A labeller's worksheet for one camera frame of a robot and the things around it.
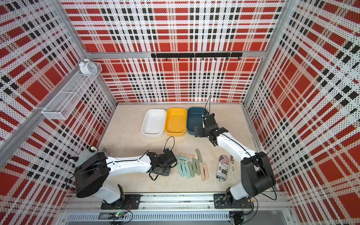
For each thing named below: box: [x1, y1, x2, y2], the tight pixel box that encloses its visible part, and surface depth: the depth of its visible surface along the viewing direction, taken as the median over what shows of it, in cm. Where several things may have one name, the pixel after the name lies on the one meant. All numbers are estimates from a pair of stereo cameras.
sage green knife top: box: [195, 148, 203, 164], surface depth 93 cm
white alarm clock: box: [78, 58, 98, 75], surface depth 83 cm
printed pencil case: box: [216, 154, 229, 182], surface depth 84 cm
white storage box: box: [141, 108, 167, 136], surface depth 108 cm
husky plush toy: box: [68, 145, 105, 168], surface depth 69 cm
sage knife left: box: [187, 161, 195, 178], surface depth 86 cm
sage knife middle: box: [191, 157, 198, 174], surface depth 88 cm
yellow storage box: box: [164, 107, 188, 137], surface depth 110 cm
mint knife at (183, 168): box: [180, 159, 188, 176], surface depth 86 cm
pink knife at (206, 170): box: [202, 161, 210, 180], surface depth 86 cm
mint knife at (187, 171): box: [184, 163, 192, 180], surface depth 86 cm
